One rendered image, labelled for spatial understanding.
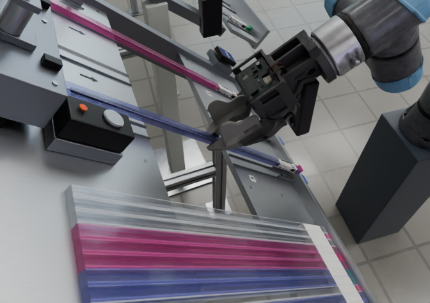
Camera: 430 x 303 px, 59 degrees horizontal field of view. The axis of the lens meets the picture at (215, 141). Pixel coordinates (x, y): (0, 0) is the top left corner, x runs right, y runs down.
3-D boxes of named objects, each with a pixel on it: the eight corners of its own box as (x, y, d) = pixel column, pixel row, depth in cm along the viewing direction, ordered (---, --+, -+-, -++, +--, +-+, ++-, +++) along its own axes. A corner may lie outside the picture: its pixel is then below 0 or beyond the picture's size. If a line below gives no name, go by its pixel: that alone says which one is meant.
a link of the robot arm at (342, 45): (340, 38, 58) (372, 73, 53) (314, 56, 59) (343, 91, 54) (328, 6, 52) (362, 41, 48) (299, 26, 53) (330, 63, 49)
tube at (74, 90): (295, 169, 78) (299, 166, 78) (298, 174, 78) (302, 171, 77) (57, 86, 43) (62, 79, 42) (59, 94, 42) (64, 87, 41)
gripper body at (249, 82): (226, 72, 55) (298, 19, 52) (250, 100, 62) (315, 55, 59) (247, 108, 50) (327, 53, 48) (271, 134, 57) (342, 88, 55)
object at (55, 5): (237, 98, 90) (241, 94, 89) (239, 102, 89) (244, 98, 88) (11, -16, 54) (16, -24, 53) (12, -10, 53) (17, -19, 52)
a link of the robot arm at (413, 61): (397, 37, 67) (388, -8, 59) (436, 80, 60) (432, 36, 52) (355, 62, 69) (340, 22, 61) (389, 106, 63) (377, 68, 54)
